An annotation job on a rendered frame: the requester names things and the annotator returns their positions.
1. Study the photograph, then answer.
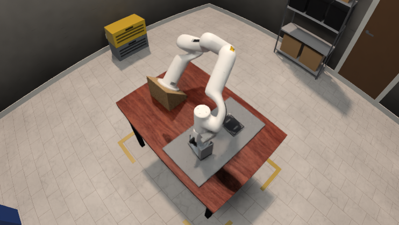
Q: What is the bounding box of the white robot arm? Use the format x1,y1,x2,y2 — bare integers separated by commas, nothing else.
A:
158,33,236,144

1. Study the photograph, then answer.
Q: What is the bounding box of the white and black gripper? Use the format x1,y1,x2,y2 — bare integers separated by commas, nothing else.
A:
189,129,202,147

